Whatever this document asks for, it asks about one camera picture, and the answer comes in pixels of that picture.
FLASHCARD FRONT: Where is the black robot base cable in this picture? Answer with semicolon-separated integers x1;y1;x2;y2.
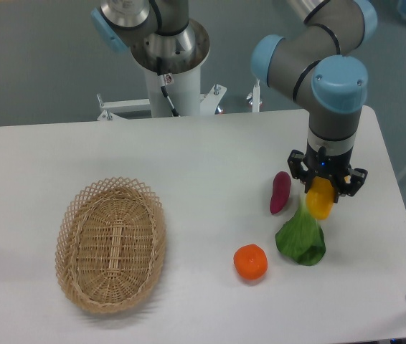
156;57;181;118

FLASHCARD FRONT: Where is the green leafy vegetable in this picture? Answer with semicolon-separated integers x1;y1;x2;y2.
275;199;326;267

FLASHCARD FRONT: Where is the yellow mango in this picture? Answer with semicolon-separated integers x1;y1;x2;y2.
306;177;334;220

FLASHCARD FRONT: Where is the orange tangerine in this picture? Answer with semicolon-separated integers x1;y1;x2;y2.
233;244;268;280

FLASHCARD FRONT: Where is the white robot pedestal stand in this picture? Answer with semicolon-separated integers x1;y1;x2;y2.
97;19;227;120

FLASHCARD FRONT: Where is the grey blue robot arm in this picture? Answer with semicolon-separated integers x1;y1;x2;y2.
90;1;377;201

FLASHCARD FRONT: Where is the oval wicker basket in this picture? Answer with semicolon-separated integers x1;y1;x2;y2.
55;177;166;314

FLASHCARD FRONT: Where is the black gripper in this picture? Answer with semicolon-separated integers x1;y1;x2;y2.
287;138;368;204

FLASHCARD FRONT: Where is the purple sweet potato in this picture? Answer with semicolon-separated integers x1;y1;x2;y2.
270;171;291;214

